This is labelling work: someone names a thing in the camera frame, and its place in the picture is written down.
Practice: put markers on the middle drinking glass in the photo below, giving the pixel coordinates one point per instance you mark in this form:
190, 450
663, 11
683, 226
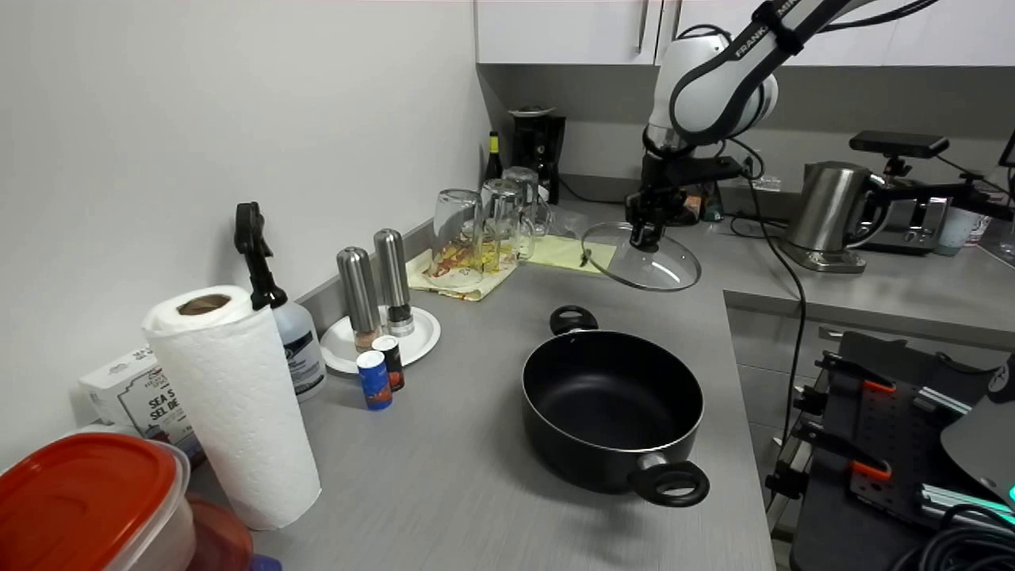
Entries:
502, 206

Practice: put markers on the drinking glass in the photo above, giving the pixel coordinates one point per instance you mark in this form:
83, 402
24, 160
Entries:
502, 206
534, 196
455, 228

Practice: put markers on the left steel grinder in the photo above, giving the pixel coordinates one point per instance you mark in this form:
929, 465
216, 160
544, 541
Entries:
359, 295

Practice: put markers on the yellow notepad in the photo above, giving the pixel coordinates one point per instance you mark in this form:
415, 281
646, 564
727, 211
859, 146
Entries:
570, 250

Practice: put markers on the right drinking glass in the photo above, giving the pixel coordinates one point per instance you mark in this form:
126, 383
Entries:
534, 196

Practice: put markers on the right steel grinder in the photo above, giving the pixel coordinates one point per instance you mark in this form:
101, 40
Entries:
389, 245

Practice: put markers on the spray bottle black trigger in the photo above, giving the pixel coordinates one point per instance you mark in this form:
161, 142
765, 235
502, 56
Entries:
292, 321

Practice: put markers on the red lidded plastic container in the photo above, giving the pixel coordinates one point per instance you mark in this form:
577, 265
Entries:
98, 501

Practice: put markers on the left drinking glass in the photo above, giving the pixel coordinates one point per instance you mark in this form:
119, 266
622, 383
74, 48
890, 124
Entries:
455, 228

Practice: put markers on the white plate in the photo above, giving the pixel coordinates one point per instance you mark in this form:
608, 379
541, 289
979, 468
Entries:
337, 339

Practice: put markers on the white paper towel roll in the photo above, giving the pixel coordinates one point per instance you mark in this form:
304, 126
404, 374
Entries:
227, 367

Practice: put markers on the steel grinder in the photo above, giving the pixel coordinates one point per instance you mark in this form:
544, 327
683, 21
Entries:
359, 295
389, 245

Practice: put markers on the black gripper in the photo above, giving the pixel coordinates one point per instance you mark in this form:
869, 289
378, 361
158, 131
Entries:
663, 186

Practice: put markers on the red moka pot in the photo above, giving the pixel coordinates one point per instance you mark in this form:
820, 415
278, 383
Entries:
693, 202

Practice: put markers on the black camera on stand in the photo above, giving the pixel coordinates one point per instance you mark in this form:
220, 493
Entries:
914, 212

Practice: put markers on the white upper cabinets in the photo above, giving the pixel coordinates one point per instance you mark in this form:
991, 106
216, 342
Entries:
633, 31

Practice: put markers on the white cardboard box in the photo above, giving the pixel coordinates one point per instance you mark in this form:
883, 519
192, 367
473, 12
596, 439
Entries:
135, 395

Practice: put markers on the dark small spice bottle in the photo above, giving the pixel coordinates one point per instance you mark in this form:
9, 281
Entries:
389, 346

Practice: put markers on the black cooking pot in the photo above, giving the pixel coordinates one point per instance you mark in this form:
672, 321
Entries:
615, 413

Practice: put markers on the glass pot lid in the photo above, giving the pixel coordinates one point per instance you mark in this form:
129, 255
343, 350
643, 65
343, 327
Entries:
661, 266

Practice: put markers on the dark glass bottle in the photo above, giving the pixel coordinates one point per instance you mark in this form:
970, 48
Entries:
493, 157

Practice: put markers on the black equipment with orange clamps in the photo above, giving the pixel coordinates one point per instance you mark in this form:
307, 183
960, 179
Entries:
874, 446

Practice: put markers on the white mug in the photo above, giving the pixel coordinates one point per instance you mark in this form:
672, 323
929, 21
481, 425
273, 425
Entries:
960, 228

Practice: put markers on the black coffee maker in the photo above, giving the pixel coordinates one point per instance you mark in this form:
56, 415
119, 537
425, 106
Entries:
536, 137

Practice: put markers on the stainless steel kettle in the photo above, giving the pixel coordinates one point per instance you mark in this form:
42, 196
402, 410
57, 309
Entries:
820, 232

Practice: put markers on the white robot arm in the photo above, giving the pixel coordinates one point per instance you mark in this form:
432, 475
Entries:
715, 86

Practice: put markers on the blue capped small bottle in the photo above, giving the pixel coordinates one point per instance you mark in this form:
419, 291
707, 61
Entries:
374, 374

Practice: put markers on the patterned dish cloth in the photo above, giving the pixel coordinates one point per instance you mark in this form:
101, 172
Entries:
455, 283

